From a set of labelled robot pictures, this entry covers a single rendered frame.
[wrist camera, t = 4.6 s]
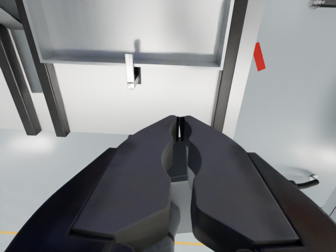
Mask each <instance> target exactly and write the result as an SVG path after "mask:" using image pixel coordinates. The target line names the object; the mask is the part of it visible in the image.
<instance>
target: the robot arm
mask: <svg viewBox="0 0 336 252"><path fill-rule="evenodd" d="M179 128H180V140H181V142H183V143H184V144H185V145H186V146H187V147H188V158H187V165H188V167H189V168H190V169H191V170H192V172H193V173H194V175H195V177H194V179H193V184H192V195H191V205H190V215H191V225H192V233H193V235H194V237H195V238H196V239H197V240H198V241H199V242H200V243H202V244H203V245H205V246H206V247H208V248H210V249H211V250H213V251H214V252H336V223H335V222H334V221H333V219H332V218H331V217H330V216H329V215H328V214H327V213H326V212H324V211H323V210H322V209H321V208H320V207H319V206H318V205H317V204H316V203H315V202H314V201H313V200H311V199H310V198H309V197H308V196H307V195H306V194H304V193H303V192H302V191H301V190H300V189H298V188H297V187H296V186H295V185H294V184H292V183H291V182H290V181H289V180H288V179H286V178H285V177H284V176H283V175H282V174H280V173H279V172H278V171H277V170H276V169H274V168H273V167H272V166H271V165H270V164H268V163H267V162H266V161H265V160H264V159H263V158H261V157H260V156H259V155H258V154H257V153H255V152H247V151H246V150H245V149H243V148H242V147H241V146H240V145H239V144H238V143H236V142H235V141H234V140H233V139H231V138H230V137H228V136H227V135H225V134H224V133H222V132H220V131H219V130H217V129H215V128H213V127H211V126H209V125H208V124H206V123H204V122H202V121H200V120H198V119H196V118H195V117H193V116H191V115H186V116H181V117H179V116H176V115H169V116H167V117H165V118H163V119H161V120H159V121H157V122H155V123H153V124H151V125H149V126H147V127H145V128H143V129H141V130H139V131H138V132H136V133H135V134H133V135H132V136H130V137H129V138H127V139H126V140H125V141H124V142H122V143H121V144H120V145H119V146H118V147H116V148H114V147H109V148H108V149H107V150H106V151H104V152H103V153H102V154H101V155H99V156H98V157H97V158H96V159H95V160H93V161H92V162H91V163H90V164H88V165H87V166H86V167H85V168H84V169H82V170H81V171H80V172H79V173H78V174H76V175H75V176H74V177H73V178H71V179H70V180H69V181H68V182H67V183H65V184H64V185H63V186H62V187H61V188H59V189H58V190H57V191H56V192H55V193H54V194H52V195H51V196H50V197H49V198H48V199H47V200H46V201H45V202H44V203H43V204H42V205H41V206H40V207H39V208H38V209H37V210H36V211H35V213H34V214H33V215H32V216H31V217H30V218H29V219H28V220H27V222H26V223H25V224H24V225H23V227H22V228H21V229H20V230H19V232H18V233H17V234H16V236H15V237H14V238H13V240H12V241H11V242H10V244H9V245H8V247H7V248H6V250H5V251H4V252H175V236H176V233H177V230H178V227H179V225H180V221H181V212H180V209H179V207H178V206H177V205H176V204H175V203H173V202H172V201H171V178H170V176H169V175H168V174H167V170H168V169H169V168H170V167H171V166H172V164H173V145H174V144H175V143H176V142H178V141H179Z"/></svg>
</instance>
